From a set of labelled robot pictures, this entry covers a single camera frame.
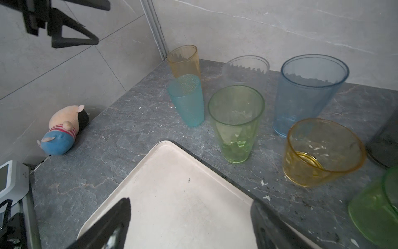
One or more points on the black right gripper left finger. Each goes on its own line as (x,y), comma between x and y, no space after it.
(110,231)

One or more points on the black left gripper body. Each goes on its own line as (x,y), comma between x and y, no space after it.
(37,14)

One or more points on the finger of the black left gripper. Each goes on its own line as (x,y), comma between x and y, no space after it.
(67,32)

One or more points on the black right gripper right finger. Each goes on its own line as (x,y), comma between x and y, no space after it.
(271,232)

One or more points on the beige plastic tray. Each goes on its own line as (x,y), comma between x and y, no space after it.
(177,202)

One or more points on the tall green plastic cup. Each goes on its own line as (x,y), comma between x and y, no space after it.
(236,113)

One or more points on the tall amber plastic cup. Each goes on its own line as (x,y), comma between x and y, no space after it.
(184,60)

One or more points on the clear plastic cup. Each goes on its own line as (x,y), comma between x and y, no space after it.
(246,70)

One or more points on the short amber plastic cup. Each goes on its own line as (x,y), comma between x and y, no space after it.
(319,151)

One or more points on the pink boy plush doll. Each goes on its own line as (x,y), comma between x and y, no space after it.
(64,127)

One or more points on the short green plastic cup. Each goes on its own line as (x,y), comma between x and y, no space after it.
(374,211)

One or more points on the dark grey plastic cup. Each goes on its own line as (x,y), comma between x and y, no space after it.
(382,148)

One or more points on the teal plastic cup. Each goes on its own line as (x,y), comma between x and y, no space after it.
(187,96)

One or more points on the blue plastic cup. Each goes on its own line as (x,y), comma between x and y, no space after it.
(306,85)

